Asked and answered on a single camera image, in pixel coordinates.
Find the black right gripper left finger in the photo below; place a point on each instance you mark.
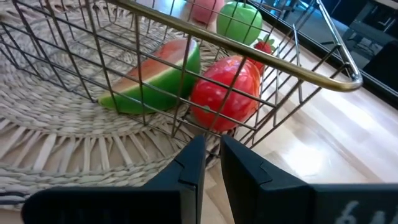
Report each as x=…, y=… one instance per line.
x=155, y=205

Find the green plastic apple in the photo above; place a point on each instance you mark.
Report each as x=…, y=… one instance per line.
x=237, y=23

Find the round woven straw placemat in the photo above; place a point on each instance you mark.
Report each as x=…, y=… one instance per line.
x=46, y=102

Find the pink plastic peach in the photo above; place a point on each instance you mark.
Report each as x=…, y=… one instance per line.
x=205, y=11

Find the black table edge rail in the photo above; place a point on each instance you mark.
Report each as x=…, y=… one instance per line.
x=388, y=96

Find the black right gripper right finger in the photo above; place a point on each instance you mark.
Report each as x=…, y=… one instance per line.
x=280, y=205

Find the small red plastic strawberry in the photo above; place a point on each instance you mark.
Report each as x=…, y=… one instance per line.
x=264, y=48

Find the glossy red plastic fruit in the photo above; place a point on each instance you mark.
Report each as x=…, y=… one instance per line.
x=224, y=93

